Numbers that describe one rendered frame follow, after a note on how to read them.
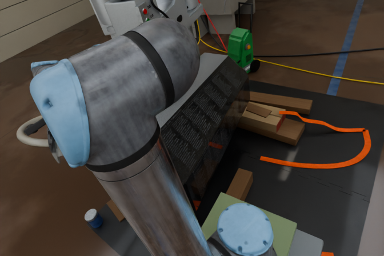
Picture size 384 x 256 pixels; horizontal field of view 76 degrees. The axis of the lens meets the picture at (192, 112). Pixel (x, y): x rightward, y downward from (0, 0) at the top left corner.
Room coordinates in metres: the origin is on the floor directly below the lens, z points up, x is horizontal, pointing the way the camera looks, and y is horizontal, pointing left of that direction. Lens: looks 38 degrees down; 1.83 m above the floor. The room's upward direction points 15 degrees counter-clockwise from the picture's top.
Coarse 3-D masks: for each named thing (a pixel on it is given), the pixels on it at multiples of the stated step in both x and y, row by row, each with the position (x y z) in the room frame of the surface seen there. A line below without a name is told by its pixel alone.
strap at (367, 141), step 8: (280, 112) 1.71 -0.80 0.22; (288, 112) 1.68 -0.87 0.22; (296, 112) 1.67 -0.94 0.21; (304, 120) 1.62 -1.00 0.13; (312, 120) 1.60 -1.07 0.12; (336, 128) 1.50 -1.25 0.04; (360, 128) 1.44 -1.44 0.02; (368, 136) 1.34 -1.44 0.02; (368, 144) 1.26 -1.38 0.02; (368, 152) 1.18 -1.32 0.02; (264, 160) 1.38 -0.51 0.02; (272, 160) 1.36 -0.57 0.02; (280, 160) 1.33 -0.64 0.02; (352, 160) 1.15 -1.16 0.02; (360, 160) 1.13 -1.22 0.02; (312, 168) 1.18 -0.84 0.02; (320, 168) 1.16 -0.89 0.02; (328, 168) 1.14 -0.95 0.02
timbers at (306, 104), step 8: (256, 96) 2.21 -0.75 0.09; (264, 96) 2.17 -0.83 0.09; (272, 96) 2.13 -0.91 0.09; (280, 96) 2.10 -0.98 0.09; (264, 104) 2.07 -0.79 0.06; (272, 104) 2.01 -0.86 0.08; (280, 104) 1.97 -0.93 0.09; (288, 104) 1.94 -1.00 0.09; (296, 104) 1.91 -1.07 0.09; (304, 104) 1.87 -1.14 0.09; (304, 112) 1.81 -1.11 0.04; (288, 120) 1.70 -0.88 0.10; (248, 128) 1.78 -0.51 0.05; (256, 128) 1.72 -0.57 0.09; (280, 128) 1.63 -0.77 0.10; (288, 128) 1.60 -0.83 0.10; (296, 128) 1.57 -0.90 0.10; (304, 128) 1.60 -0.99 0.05; (272, 136) 1.60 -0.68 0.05; (280, 136) 1.54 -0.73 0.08; (288, 136) 1.51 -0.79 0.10; (296, 136) 1.48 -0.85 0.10; (296, 144) 1.45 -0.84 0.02
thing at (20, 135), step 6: (30, 120) 1.02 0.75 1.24; (36, 120) 1.04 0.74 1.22; (24, 126) 0.95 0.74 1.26; (18, 132) 0.88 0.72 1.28; (18, 138) 0.84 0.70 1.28; (24, 138) 0.81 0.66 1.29; (30, 138) 0.80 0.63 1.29; (36, 138) 0.79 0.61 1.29; (30, 144) 0.78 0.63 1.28; (36, 144) 0.77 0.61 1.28; (42, 144) 0.76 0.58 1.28; (48, 144) 0.75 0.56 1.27
